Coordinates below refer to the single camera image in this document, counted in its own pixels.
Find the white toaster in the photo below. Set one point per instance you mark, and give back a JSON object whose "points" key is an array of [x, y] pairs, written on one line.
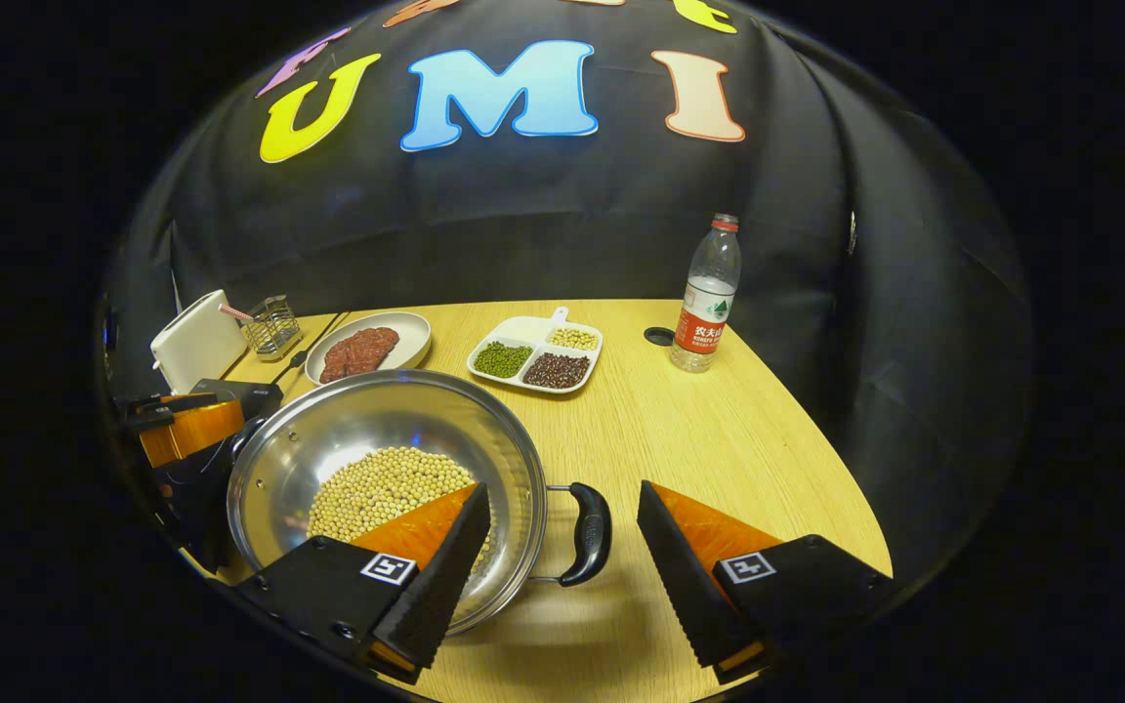
{"points": [[196, 342]]}

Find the pile of soybeans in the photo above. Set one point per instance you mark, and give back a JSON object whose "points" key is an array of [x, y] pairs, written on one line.
{"points": [[382, 488]]}

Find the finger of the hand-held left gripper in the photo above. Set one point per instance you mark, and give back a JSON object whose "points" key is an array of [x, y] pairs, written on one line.
{"points": [[191, 434]]}

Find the round white plate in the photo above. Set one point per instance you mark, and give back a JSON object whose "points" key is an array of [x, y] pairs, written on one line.
{"points": [[411, 337]]}

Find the black induction cooktop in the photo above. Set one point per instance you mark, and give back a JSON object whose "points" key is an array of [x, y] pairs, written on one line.
{"points": [[240, 395]]}

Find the white divided dish of beans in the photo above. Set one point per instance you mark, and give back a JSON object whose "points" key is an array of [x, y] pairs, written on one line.
{"points": [[533, 356]]}

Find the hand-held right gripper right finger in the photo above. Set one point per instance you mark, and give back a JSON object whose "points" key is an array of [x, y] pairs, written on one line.
{"points": [[675, 576]]}

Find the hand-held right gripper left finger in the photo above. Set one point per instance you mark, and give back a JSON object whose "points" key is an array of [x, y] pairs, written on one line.
{"points": [[445, 576]]}

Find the black backdrop cloth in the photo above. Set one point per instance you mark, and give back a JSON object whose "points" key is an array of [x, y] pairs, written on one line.
{"points": [[523, 225]]}

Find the clear plastic water bottle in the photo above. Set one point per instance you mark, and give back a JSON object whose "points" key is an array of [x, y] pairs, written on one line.
{"points": [[706, 303]]}

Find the striped pink straw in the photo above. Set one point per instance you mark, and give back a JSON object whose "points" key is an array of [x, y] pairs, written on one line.
{"points": [[235, 312]]}

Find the raw red meat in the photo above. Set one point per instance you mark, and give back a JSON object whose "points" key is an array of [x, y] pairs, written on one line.
{"points": [[357, 353]]}

